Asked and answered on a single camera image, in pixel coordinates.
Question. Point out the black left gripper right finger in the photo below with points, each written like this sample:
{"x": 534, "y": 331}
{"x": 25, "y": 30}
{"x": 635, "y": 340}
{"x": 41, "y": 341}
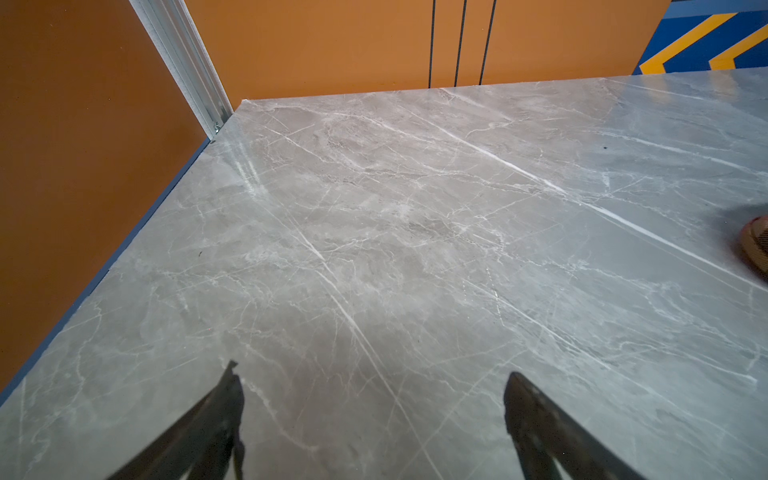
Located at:
{"x": 548, "y": 440}

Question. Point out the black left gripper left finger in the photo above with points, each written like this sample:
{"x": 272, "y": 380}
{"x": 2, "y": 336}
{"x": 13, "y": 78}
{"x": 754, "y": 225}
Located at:
{"x": 203, "y": 444}

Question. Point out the plaid eyeglass pouch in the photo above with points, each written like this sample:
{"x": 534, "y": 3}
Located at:
{"x": 754, "y": 243}

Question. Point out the aluminium corner post left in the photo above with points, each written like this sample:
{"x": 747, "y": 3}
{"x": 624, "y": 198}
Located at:
{"x": 175, "y": 36}

